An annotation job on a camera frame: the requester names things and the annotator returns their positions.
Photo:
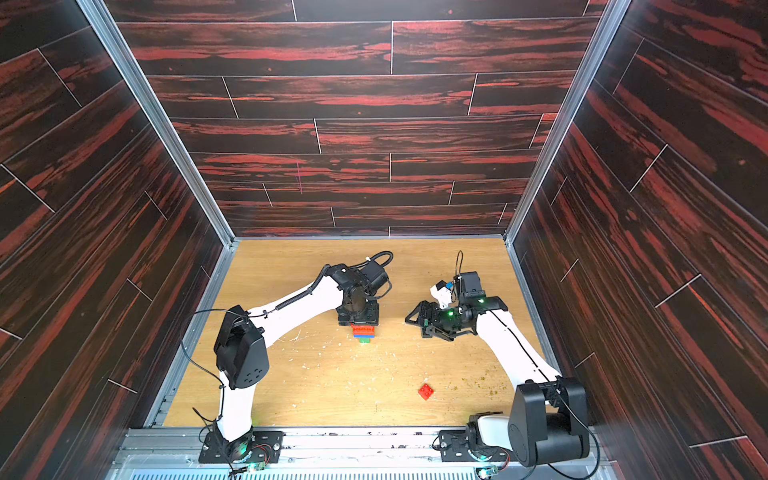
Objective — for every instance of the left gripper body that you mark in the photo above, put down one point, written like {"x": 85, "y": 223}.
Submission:
{"x": 363, "y": 302}

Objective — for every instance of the red small lego brick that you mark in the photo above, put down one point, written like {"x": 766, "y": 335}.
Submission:
{"x": 425, "y": 391}

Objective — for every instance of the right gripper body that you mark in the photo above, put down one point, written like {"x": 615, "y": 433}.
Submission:
{"x": 432, "y": 318}

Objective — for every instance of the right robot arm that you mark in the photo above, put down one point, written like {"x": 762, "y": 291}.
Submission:
{"x": 547, "y": 422}

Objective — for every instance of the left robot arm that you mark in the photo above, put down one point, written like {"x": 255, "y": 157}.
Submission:
{"x": 241, "y": 346}

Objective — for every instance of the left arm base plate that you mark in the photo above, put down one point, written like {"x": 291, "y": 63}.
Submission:
{"x": 255, "y": 447}

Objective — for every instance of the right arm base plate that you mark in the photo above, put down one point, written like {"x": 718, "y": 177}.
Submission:
{"x": 453, "y": 446}

